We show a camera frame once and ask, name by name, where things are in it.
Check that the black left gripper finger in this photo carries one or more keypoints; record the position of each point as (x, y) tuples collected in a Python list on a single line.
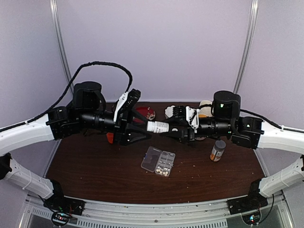
[(134, 117), (136, 133)]

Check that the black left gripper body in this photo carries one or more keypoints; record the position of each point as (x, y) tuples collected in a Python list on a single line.
[(119, 127)]

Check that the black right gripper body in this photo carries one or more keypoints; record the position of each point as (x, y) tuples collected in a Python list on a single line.
[(189, 136)]

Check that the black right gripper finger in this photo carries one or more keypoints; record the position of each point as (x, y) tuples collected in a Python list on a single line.
[(176, 120), (174, 133)]

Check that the orange pill bottle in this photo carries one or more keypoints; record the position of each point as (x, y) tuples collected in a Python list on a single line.
[(110, 137)]

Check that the small white pill bottle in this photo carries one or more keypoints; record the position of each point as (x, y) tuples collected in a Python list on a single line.
[(157, 127)]

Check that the clear plastic pill organizer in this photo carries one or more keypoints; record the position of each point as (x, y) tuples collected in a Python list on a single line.
[(152, 156)]

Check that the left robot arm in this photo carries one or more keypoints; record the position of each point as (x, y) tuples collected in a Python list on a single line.
[(87, 110)]

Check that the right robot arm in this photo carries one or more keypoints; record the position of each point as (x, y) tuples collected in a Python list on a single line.
[(252, 131)]

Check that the white pills in organizer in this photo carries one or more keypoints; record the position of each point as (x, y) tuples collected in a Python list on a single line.
[(164, 167)]

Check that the red floral plate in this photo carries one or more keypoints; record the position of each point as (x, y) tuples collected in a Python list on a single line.
[(147, 112)]

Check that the white scalloped bowl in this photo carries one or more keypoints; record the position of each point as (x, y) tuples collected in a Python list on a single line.
[(169, 111)]

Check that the amber bottle grey cap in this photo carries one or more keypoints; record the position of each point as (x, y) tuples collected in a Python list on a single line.
[(217, 150)]

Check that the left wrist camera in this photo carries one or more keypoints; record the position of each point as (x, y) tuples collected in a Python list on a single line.
[(125, 103)]

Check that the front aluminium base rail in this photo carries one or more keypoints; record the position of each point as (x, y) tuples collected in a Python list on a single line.
[(208, 214)]

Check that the right aluminium frame post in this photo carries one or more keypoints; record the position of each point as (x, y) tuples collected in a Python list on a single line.
[(251, 27)]

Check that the aluminium frame post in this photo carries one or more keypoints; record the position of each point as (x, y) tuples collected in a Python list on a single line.
[(60, 40), (251, 27)]

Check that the left aluminium frame post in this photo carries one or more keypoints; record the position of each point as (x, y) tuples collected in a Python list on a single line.
[(60, 40)]

